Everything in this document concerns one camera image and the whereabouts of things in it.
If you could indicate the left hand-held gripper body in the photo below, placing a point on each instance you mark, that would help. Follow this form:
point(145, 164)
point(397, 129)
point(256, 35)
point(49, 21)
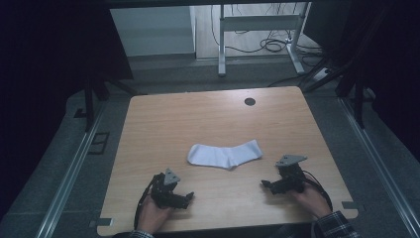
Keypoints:
point(163, 193)

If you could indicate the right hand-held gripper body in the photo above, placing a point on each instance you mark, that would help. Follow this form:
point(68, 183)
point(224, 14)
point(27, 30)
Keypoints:
point(290, 177)

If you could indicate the person's left hand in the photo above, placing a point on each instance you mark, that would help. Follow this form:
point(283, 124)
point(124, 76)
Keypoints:
point(152, 216)

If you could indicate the black round table grommet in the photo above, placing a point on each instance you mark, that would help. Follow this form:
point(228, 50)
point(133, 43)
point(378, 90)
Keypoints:
point(250, 101)

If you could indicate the black metal stand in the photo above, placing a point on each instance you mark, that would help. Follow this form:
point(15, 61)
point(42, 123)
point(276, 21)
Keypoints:
point(359, 99)
point(89, 105)

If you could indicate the white power strip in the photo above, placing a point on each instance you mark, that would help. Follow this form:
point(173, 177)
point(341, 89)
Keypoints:
point(321, 74)

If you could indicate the white partition panel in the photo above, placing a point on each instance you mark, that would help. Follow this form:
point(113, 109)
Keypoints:
point(152, 31)

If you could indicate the grey metal floor rail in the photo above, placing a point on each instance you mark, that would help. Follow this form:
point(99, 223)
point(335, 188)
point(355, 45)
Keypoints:
point(376, 158)
point(69, 178)

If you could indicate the white metal desk frame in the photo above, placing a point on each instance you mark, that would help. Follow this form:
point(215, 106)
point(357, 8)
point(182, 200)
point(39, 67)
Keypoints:
point(261, 23)

